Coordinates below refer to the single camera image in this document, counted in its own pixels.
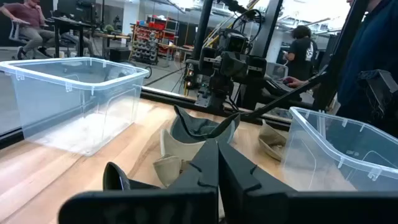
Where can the seated person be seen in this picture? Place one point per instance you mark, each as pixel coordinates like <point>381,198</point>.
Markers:
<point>29,21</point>

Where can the black slanted rod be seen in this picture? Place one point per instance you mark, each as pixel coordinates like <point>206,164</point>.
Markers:
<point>286,98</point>

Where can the black box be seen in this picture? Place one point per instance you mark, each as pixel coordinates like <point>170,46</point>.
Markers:
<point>119,54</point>

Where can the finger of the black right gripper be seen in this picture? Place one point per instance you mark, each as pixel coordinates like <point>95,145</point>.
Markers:
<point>228,65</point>
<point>242,66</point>

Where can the person's hand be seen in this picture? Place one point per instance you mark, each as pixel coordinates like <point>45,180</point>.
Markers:
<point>293,82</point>

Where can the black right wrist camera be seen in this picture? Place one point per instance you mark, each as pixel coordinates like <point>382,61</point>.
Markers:
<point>235,42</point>

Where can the storage shelf with red bins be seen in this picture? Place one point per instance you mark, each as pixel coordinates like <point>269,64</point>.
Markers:
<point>152,40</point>

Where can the wooden side table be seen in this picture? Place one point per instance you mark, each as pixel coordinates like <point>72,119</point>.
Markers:
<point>112,36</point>

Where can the office chair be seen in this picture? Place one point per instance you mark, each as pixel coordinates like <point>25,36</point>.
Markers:
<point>15,32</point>

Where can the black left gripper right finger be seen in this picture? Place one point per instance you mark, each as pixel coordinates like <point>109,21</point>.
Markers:
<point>267,205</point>

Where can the dark hat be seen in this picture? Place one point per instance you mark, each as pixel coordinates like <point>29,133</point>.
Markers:
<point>116,180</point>

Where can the black desk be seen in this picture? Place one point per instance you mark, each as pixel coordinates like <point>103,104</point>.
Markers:
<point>71,28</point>

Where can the clear plastic storage bin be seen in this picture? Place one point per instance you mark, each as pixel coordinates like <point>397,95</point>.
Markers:
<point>335,155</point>

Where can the grey hat with beige brim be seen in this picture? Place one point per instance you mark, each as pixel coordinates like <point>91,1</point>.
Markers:
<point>199,129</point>

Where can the standing person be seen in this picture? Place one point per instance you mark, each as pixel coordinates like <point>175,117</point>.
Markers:
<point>300,53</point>

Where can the person in dark blue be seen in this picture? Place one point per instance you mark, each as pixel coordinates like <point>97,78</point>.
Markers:
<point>370,53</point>

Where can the black frame post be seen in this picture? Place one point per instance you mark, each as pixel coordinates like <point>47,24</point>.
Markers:
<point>267,31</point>
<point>202,28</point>

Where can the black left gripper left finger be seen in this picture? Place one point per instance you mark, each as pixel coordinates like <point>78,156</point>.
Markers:
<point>186,202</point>

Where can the grey laptop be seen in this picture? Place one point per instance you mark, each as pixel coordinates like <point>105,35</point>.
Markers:
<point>276,71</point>

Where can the black table edge rail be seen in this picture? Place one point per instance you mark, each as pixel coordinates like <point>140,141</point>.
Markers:
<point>11,138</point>
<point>174,99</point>

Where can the dark grey fabric garment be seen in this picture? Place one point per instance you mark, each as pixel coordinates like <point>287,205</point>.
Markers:
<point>74,102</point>

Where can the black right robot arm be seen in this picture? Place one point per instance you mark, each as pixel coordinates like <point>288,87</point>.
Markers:
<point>217,90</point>

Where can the small green plant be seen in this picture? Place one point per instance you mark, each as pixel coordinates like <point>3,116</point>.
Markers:
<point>109,28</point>

